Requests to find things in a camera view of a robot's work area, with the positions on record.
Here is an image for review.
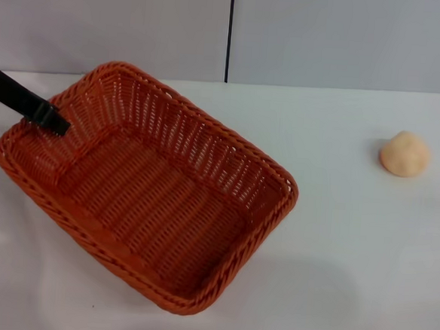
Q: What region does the peach coloured round bun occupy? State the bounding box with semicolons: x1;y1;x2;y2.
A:
378;128;433;179

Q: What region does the orange woven rectangular basket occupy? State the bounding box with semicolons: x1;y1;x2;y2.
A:
0;52;309;324

